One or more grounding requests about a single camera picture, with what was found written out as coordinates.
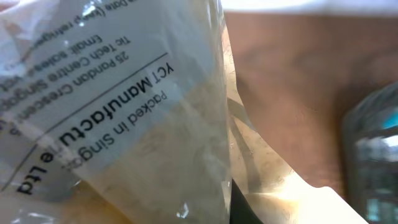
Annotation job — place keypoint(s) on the beige pouch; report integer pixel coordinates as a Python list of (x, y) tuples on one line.
[(114, 112)]

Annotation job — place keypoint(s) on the grey plastic basket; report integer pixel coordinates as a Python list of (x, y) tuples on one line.
[(369, 133)]

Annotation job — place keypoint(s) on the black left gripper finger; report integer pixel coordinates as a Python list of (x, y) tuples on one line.
[(240, 211)]

